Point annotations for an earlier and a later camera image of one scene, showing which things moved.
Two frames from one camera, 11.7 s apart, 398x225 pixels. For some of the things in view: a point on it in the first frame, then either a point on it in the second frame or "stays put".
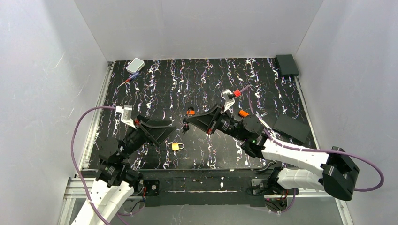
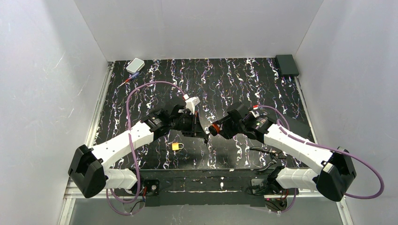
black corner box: [287, 65] stays put
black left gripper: [141, 128] -> [195, 124]
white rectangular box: [135, 66] stays put
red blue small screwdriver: [134, 76] stays put
